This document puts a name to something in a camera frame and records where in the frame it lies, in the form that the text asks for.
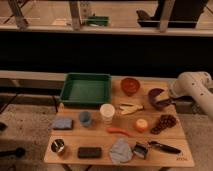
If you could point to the blue cup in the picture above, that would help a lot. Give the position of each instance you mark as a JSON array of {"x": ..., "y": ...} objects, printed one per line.
[{"x": 85, "y": 118}]

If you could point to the wooden table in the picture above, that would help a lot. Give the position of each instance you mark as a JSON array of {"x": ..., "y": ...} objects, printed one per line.
[{"x": 97, "y": 136}]

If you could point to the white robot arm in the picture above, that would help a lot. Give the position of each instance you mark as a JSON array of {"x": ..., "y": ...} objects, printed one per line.
[{"x": 195, "y": 85}]

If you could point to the black sponge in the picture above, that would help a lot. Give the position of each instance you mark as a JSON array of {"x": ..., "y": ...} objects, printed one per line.
[{"x": 89, "y": 152}]

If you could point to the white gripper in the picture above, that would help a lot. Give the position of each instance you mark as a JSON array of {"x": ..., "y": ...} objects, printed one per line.
[{"x": 162, "y": 96}]

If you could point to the dark grape bunch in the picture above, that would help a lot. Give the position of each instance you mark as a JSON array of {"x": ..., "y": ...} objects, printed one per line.
[{"x": 165, "y": 121}]

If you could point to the small metal clip tool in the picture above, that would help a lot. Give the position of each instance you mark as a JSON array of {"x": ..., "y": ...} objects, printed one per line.
[{"x": 140, "y": 150}]

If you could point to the metal cup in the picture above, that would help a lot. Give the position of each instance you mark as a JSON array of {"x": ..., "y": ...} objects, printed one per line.
[{"x": 58, "y": 146}]

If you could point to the grey-blue crumpled cloth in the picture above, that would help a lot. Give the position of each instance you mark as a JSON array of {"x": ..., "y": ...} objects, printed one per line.
[{"x": 120, "y": 152}]

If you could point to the blue sponge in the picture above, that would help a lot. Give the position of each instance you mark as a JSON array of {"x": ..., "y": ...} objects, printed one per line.
[{"x": 62, "y": 124}]

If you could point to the green box on shelf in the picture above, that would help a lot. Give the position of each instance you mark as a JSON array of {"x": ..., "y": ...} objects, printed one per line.
[{"x": 97, "y": 20}]

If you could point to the green plastic tray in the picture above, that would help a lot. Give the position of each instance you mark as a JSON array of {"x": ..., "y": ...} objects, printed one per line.
[{"x": 86, "y": 89}]

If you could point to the red-brown bowl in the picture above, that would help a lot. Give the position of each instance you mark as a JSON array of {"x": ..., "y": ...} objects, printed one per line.
[{"x": 130, "y": 86}]

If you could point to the white paper cup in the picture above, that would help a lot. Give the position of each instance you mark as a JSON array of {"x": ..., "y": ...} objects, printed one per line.
[{"x": 107, "y": 113}]

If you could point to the black handled peeler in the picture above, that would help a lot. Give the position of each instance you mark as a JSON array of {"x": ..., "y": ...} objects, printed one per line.
[{"x": 164, "y": 148}]

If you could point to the red-yellow apple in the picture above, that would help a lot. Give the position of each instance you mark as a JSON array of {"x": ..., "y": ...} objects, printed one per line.
[{"x": 141, "y": 125}]

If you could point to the yellow banana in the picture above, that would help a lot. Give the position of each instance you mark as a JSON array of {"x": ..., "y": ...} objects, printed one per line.
[{"x": 130, "y": 108}]

